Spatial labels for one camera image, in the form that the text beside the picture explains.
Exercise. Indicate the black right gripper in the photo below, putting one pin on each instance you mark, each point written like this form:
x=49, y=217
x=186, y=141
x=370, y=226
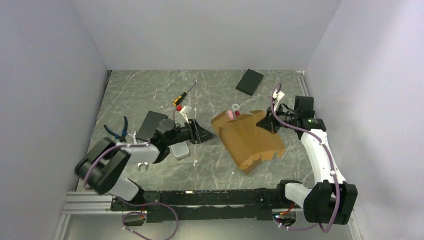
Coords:
x=269, y=122

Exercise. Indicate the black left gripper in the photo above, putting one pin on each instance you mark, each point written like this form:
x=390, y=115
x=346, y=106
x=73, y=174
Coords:
x=198, y=134

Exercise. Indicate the brown cardboard box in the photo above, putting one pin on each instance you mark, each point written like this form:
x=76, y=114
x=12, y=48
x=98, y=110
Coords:
x=248, y=144

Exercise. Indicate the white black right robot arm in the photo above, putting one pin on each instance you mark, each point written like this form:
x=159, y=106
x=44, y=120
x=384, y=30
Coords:
x=332, y=198

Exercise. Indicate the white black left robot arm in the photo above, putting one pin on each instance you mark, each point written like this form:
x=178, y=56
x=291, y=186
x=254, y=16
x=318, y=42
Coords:
x=103, y=166

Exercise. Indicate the black box far right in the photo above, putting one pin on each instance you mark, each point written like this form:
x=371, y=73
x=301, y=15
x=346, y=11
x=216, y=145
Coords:
x=249, y=82

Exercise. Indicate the black box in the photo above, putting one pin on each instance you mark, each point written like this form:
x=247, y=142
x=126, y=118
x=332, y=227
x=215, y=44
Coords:
x=249, y=82
x=149, y=125

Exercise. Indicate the black box near left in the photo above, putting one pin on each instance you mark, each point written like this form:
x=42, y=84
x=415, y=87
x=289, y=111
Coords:
x=149, y=125

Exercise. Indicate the white plastic case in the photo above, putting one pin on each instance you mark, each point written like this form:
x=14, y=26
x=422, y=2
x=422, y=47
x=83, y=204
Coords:
x=180, y=150

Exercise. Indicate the clear tape roll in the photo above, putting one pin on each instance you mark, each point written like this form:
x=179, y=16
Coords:
x=235, y=107

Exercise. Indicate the yellow black screwdriver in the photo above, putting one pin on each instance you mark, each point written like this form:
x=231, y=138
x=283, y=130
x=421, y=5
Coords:
x=177, y=101

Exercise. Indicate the silver wrench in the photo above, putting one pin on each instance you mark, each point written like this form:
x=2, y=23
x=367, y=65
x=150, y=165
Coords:
x=136, y=154

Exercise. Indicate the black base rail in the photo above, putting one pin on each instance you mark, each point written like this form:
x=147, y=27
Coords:
x=157, y=206

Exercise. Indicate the aluminium frame rail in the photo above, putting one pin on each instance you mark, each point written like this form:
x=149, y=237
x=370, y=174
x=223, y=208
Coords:
x=80, y=203

